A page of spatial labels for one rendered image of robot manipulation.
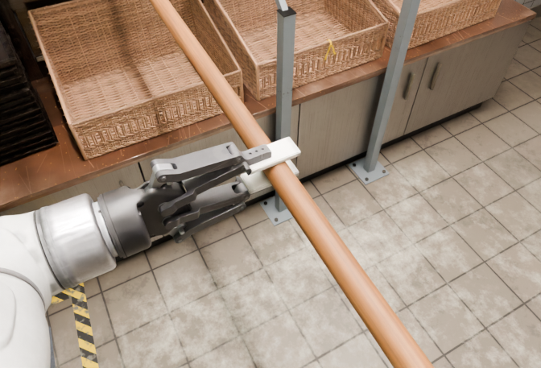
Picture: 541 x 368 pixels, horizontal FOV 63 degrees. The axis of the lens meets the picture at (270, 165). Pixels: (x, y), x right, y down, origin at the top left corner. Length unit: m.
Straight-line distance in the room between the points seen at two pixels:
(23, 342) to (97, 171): 1.11
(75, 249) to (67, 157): 1.06
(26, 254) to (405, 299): 1.54
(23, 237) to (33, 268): 0.04
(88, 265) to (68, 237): 0.04
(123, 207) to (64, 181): 0.98
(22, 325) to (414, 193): 1.89
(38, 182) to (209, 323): 0.77
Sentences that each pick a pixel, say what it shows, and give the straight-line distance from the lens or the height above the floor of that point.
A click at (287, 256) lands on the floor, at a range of 1.85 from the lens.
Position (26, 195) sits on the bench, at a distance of 1.48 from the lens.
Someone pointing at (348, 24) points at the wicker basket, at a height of 0.61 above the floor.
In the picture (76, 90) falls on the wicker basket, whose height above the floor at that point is 0.59.
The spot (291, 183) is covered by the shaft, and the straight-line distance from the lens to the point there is 0.51.
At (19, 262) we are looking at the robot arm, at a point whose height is 1.25.
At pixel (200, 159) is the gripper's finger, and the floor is 1.25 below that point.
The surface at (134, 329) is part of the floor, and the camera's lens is 1.79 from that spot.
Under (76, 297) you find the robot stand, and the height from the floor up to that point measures 0.00.
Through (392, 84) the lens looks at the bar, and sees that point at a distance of 1.79.
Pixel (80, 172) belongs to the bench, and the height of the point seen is 0.58.
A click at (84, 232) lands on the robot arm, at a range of 0.48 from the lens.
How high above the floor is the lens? 1.61
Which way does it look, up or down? 49 degrees down
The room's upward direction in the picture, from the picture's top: straight up
